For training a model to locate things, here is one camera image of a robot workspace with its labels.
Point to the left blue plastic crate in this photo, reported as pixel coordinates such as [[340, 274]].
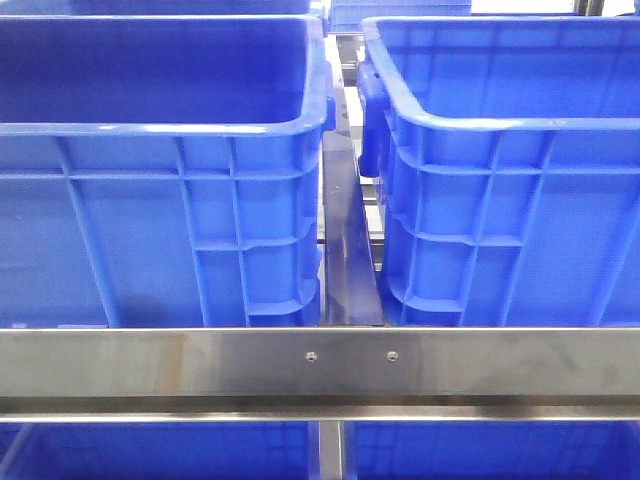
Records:
[[161, 171]]

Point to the blue plastic crate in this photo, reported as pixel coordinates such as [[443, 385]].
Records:
[[161, 171], [506, 155]]

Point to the right blue plastic crate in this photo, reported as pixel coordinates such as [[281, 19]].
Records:
[[506, 155]]

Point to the lower right blue crate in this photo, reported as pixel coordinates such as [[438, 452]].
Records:
[[493, 450]]

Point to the far right blue crate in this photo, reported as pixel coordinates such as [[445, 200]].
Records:
[[346, 16]]

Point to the lower left blue crate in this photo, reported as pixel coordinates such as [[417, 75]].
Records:
[[208, 450]]

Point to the far left blue crate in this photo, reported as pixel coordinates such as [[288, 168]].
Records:
[[162, 7]]

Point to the steel centre divider rail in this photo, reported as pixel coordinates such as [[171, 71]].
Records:
[[351, 294]]

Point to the steel front rack rail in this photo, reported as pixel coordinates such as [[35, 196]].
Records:
[[322, 373]]

